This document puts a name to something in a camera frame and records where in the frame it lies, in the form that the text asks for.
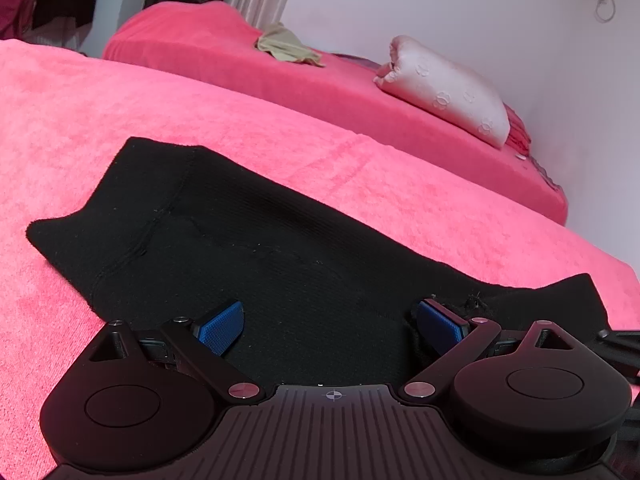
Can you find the white patterned pillow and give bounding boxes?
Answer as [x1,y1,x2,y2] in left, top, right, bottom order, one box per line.
[372,35,511,150]

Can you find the black knit pants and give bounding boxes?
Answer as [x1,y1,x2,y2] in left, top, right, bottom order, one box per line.
[25,136,610,386]

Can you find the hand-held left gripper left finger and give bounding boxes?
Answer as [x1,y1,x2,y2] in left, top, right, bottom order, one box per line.
[89,301,267,404]

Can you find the folded red blanket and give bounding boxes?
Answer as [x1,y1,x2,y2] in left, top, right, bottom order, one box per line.
[500,102,533,156]

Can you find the beige garment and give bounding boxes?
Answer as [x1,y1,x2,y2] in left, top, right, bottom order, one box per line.
[256,22,326,68]

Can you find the pink bed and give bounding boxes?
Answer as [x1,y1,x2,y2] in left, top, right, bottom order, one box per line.
[102,0,570,226]

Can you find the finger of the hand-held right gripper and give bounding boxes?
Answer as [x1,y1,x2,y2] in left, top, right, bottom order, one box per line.
[595,327,640,386]

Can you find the black coat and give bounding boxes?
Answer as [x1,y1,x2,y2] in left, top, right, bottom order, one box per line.
[30,0,96,31]

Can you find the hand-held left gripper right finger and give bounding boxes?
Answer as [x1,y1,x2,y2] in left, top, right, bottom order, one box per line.
[397,298,576,402]

